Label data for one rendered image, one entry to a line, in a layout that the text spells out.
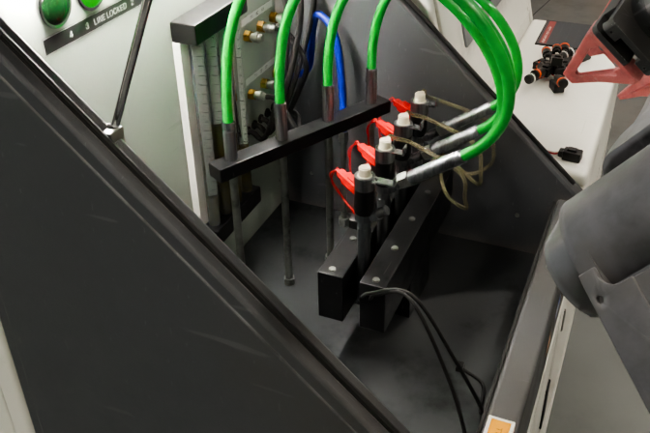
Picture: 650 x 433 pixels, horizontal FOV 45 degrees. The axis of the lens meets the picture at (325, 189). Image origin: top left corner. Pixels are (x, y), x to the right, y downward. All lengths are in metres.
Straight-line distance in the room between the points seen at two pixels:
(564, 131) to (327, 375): 0.84
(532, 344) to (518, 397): 0.10
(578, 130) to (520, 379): 0.61
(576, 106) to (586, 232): 1.27
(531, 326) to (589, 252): 0.76
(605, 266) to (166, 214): 0.49
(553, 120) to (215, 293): 0.92
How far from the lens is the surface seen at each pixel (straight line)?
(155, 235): 0.75
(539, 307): 1.11
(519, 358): 1.04
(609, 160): 0.38
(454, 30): 1.41
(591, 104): 1.60
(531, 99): 1.60
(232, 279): 0.75
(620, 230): 0.32
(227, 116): 1.09
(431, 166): 0.99
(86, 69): 0.96
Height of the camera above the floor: 1.65
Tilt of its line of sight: 32 degrees down
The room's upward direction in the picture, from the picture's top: 1 degrees counter-clockwise
